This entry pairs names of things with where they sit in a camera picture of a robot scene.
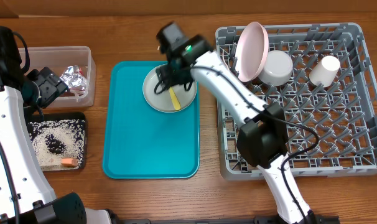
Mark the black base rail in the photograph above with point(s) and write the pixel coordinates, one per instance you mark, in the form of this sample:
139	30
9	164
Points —
256	220

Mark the grey bowl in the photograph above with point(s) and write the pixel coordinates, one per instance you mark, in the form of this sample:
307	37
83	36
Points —
277	69

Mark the white plastic knife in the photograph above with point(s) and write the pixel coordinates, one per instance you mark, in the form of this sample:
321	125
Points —
226	60

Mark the white rice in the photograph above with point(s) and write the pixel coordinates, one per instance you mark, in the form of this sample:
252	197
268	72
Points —
58	143

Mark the white paper cup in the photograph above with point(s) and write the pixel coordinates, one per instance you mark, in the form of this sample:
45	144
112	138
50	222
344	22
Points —
325	71

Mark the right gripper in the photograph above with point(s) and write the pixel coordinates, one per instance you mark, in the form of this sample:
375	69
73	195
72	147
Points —
168	78

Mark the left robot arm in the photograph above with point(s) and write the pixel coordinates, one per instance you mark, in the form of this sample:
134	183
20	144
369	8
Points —
25	194

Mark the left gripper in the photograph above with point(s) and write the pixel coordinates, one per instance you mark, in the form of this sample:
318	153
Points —
51	85

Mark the clear plastic bin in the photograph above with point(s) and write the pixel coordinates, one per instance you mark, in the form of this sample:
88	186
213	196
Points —
58	59

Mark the black waste tray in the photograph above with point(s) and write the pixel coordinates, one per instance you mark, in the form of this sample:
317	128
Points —
58	140

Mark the grey dishwasher rack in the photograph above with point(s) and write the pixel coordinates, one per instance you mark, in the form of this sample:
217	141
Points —
344	115

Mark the grey round plate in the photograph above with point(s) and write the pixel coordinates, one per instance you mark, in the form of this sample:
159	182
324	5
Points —
162	101

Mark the teal serving tray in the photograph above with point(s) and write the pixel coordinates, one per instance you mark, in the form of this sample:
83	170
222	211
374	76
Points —
141	142

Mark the orange food cube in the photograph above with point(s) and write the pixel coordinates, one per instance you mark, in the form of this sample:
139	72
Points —
69	162

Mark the aluminium foil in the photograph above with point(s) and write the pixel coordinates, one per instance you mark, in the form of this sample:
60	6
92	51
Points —
73	77

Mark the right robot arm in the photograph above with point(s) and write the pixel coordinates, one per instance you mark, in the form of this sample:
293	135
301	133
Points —
262	136

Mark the yellow plastic spoon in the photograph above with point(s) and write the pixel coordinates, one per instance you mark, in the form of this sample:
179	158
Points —
174	99

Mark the white round plate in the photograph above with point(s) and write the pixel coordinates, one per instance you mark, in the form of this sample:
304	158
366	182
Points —
251	52

